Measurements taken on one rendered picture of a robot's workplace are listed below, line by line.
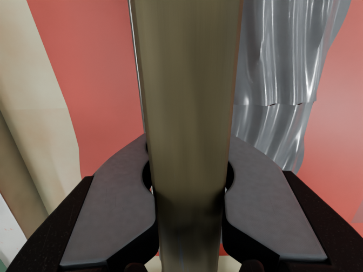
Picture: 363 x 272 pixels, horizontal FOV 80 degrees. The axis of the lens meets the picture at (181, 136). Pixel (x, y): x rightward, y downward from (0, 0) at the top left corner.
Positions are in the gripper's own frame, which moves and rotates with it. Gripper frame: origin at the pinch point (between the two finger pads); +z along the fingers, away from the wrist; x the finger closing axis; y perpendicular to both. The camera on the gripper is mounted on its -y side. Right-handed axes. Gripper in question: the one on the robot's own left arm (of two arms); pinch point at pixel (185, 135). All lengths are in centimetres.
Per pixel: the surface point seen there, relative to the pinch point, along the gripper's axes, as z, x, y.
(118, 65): 5.3, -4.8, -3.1
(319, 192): 5.3, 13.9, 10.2
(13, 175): 3.6, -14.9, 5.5
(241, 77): 5.0, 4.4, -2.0
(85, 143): 5.3, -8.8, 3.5
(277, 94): 4.9, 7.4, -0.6
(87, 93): 5.3, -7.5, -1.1
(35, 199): 4.5, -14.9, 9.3
